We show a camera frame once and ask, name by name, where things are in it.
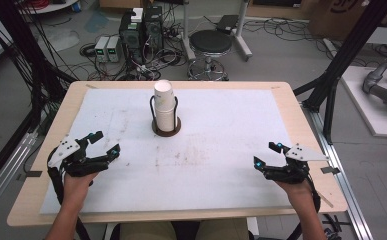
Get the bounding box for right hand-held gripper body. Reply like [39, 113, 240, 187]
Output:
[264, 143, 330, 185]

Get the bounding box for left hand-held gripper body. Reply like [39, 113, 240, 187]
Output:
[46, 134, 111, 178]

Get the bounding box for person's right hand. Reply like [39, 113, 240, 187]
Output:
[275, 179, 316, 210]

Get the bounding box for person's left hand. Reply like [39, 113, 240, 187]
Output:
[62, 171, 100, 208]

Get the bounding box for light wooden table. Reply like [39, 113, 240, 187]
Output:
[6, 80, 349, 228]

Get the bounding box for white table mat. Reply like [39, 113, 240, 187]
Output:
[40, 88, 294, 215]

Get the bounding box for stack of white paper cups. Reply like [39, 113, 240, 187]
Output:
[153, 79, 176, 133]

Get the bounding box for person's legs in khaki trousers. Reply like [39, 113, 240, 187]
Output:
[118, 217, 251, 240]

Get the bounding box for grey power supply unit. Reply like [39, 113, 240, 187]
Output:
[106, 35, 124, 64]
[94, 35, 111, 64]

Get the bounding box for white platform board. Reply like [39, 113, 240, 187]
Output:
[340, 65, 387, 139]

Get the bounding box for black computer tower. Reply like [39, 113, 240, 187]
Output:
[118, 9, 146, 65]
[143, 5, 165, 55]

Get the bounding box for white metal stand legs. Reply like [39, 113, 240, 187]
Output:
[180, 0, 254, 63]

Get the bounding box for black round stool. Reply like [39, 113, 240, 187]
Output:
[187, 29, 234, 82]

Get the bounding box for small white box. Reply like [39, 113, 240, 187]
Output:
[130, 7, 145, 24]

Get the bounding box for black flat device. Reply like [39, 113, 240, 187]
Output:
[215, 14, 241, 35]

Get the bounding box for brown cardboard box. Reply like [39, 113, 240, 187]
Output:
[308, 0, 387, 42]

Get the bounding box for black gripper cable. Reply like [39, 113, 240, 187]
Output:
[46, 165, 92, 240]
[285, 175, 322, 240]

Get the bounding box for black wire cup holder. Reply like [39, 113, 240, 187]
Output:
[149, 94, 182, 138]

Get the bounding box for aluminium floor rail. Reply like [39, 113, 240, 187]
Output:
[0, 131, 39, 224]
[301, 102, 376, 240]

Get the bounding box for tangle of floor cables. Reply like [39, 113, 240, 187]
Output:
[78, 19, 189, 82]

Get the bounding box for black metal frame stand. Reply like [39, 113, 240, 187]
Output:
[293, 0, 387, 145]
[0, 0, 79, 198]

